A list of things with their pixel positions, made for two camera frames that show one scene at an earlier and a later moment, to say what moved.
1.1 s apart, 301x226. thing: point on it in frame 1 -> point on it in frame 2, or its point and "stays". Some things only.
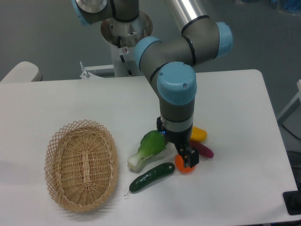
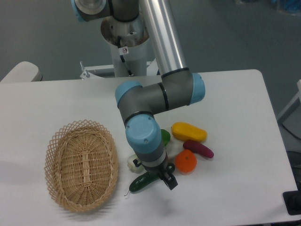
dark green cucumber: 151,176 stays
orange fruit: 180,165 stays
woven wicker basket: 82,165 stays
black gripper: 180,139 -> 164,169
